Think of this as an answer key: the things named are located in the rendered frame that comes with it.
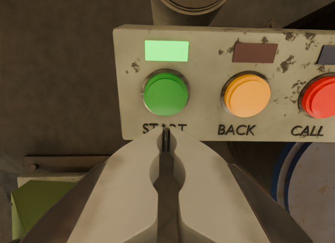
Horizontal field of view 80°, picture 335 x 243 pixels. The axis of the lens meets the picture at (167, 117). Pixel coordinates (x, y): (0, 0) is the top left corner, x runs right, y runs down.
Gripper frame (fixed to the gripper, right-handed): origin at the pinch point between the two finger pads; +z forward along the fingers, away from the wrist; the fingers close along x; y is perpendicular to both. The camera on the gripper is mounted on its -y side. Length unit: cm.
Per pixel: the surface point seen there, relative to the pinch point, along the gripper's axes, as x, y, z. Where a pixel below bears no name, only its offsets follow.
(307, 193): 28.3, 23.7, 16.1
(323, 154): 30.6, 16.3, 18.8
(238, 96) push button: 6.5, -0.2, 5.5
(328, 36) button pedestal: 13.5, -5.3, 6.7
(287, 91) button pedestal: 11.6, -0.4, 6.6
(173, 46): 0.6, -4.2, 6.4
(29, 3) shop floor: -48, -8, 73
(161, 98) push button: -0.3, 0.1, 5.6
